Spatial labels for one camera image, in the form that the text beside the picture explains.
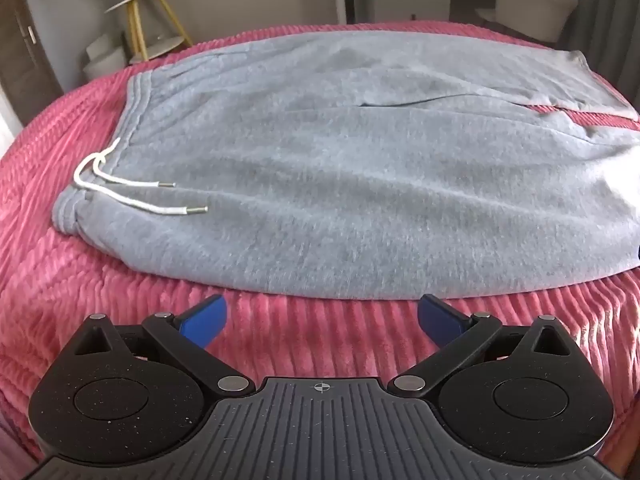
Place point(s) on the white box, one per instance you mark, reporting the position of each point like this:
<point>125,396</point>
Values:
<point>102,60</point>

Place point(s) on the dark wooden door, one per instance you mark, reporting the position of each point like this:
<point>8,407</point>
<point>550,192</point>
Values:
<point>20,70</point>

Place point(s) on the grey curtain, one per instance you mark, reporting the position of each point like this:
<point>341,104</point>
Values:
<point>607,20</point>

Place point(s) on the pink ribbed blanket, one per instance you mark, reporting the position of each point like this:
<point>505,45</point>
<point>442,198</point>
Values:
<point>100,285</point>

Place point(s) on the white shell-back chair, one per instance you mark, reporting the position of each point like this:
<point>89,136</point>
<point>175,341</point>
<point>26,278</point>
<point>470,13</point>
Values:
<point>530,10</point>

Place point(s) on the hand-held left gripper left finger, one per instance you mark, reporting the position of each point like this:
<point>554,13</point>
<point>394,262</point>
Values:
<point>202,321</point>

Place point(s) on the round gold-legged side table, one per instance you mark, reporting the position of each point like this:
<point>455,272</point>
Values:
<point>135,25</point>

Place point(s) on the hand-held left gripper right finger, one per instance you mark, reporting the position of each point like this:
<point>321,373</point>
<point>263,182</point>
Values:
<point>440,320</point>

